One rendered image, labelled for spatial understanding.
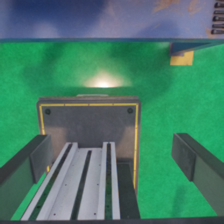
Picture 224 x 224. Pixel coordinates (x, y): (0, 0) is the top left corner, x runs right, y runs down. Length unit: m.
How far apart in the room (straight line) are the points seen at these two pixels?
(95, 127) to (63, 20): 0.67
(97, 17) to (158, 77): 0.83
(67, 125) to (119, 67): 0.63
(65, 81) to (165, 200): 1.55
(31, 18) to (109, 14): 0.32
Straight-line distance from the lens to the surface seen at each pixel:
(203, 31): 0.84
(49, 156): 0.17
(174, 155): 0.17
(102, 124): 1.10
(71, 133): 1.15
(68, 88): 1.41
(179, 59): 1.48
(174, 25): 0.79
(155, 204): 1.98
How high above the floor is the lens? 1.36
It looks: 75 degrees down
